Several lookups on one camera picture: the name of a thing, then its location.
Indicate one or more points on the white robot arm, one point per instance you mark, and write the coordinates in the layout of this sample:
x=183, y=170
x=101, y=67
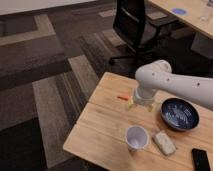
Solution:
x=158, y=75

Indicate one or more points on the dark blue bowl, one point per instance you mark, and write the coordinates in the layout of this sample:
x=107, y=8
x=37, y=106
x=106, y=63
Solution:
x=179, y=114

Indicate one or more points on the clear glass on far table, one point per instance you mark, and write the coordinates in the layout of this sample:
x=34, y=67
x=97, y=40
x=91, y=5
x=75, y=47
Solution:
x=207, y=10

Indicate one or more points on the wooden far table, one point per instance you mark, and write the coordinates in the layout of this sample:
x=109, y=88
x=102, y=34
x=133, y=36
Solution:
x=193, y=15

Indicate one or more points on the blue round disc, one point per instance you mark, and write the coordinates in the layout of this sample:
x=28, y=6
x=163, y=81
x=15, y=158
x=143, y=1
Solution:
x=179, y=11

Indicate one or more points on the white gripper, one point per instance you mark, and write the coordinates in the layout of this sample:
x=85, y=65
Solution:
x=143, y=97

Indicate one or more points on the orange marker pen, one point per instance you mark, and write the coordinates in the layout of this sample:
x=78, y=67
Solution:
x=123, y=98

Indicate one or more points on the black smartphone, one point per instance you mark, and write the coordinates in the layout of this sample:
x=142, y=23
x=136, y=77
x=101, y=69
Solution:
x=200, y=160

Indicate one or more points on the white sponge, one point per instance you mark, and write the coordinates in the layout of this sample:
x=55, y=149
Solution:
x=164, y=143

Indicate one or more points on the black office chair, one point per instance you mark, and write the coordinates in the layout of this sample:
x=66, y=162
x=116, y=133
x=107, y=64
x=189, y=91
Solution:
x=140, y=33

